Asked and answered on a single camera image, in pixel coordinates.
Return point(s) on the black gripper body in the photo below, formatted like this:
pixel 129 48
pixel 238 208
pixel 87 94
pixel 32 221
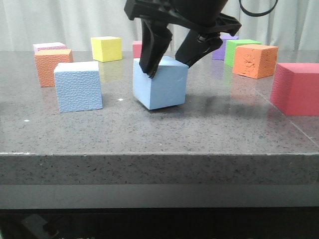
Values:
pixel 202 16

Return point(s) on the yellow foam cube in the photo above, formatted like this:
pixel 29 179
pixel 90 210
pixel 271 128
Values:
pixel 107 48

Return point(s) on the smooth blue foam cube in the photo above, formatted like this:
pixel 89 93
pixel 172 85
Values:
pixel 167 88

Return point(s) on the purple foam cube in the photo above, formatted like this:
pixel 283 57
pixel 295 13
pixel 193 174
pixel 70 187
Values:
pixel 219 54

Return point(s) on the grey curtain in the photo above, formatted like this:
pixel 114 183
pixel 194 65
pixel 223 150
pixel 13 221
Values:
pixel 288 24

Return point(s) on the textured orange foam cube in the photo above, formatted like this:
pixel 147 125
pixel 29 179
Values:
pixel 47 60

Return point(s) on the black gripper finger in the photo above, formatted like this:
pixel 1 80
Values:
pixel 196 45
pixel 156 38

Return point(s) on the green foam cube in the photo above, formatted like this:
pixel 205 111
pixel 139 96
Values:
pixel 231 46

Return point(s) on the textured blue foam cube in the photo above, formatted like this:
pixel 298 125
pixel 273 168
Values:
pixel 78 86

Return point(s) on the pink foam cube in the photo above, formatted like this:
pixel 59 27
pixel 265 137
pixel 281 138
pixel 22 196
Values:
pixel 48 46

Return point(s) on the large red foam cube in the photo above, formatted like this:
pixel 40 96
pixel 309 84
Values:
pixel 295 89

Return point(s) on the small red foam cube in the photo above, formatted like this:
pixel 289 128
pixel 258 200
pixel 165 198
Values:
pixel 137 49

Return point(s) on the dented orange foam cube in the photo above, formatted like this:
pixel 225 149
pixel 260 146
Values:
pixel 255 61

